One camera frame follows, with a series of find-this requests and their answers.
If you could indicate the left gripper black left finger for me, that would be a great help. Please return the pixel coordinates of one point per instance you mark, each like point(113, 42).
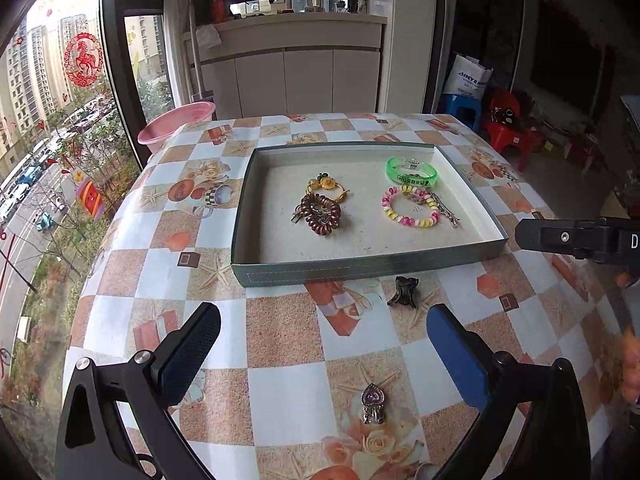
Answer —
point(115, 416)

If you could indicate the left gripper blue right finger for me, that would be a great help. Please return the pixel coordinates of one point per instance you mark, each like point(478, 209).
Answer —
point(554, 442)

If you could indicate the silver metal hair clip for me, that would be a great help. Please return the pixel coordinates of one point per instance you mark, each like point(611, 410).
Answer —
point(443, 209)

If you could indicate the black claw hair clip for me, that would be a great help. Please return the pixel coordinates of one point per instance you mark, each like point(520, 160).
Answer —
point(405, 292)

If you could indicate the green translucent bangle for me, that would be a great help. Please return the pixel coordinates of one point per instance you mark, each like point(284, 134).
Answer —
point(409, 171)

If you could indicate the grey-green jewelry tray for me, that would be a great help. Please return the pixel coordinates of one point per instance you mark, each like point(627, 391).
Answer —
point(269, 248)

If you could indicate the person's right hand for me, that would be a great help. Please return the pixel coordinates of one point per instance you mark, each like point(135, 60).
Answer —
point(629, 282)

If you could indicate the red plastic child chair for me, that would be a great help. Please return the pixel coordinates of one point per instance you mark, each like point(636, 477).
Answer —
point(506, 127)

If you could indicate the purple heart pendant charm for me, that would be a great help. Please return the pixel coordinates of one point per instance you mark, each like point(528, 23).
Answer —
point(373, 401)

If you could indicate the blue plastic stool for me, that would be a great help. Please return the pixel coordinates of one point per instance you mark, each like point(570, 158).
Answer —
point(466, 109)

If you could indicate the white shopping bag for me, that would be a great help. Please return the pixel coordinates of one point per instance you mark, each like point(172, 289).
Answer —
point(467, 78)

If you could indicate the checkered patterned tablecloth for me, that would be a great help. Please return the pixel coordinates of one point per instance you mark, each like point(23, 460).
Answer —
point(279, 395)

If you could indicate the pink plastic basin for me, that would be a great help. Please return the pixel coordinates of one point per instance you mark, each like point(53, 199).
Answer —
point(155, 133)

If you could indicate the white cabinet counter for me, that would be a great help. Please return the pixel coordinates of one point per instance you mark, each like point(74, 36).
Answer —
point(297, 63)

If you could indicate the red horse window decal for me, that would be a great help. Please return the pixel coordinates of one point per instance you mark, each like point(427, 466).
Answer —
point(83, 59)

